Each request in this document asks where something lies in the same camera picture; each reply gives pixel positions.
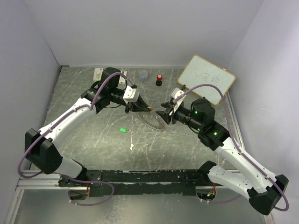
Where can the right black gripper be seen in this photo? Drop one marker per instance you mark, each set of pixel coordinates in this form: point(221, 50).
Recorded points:
point(165, 114)

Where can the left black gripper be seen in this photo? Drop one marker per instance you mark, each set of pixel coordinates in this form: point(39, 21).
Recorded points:
point(140, 105)

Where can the metal disc with keyrings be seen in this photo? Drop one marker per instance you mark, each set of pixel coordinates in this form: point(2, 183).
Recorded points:
point(151, 120)

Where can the key with green tag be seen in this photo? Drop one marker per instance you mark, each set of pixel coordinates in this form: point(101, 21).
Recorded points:
point(124, 130)

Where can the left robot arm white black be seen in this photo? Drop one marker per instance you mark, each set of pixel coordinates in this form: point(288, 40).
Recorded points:
point(41, 147)

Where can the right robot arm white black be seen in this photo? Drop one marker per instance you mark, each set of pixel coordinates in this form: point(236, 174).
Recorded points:
point(261, 187)

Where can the red black stamp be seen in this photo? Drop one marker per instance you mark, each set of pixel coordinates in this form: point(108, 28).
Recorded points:
point(159, 80)

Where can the white stapler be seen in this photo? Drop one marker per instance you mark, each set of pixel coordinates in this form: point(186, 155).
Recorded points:
point(122, 79)

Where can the clear jar of paperclips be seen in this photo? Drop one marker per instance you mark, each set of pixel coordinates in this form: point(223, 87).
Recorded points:
point(143, 75)

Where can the green white staples box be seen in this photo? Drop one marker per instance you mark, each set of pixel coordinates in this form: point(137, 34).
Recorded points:
point(97, 74)

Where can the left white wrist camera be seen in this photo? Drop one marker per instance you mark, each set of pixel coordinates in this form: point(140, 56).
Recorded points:
point(131, 94)

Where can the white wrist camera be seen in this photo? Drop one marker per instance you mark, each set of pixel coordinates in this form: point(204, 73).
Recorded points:
point(178, 97)
point(131, 94)

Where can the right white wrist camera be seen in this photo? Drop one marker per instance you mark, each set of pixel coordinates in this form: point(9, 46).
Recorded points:
point(178, 97)

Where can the small whiteboard yellow frame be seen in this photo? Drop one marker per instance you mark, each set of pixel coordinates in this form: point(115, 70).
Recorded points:
point(201, 71)

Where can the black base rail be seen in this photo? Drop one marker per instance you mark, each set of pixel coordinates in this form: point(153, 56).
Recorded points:
point(139, 182)

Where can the aluminium frame rail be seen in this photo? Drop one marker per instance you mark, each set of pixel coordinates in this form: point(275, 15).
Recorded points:
point(41, 181)

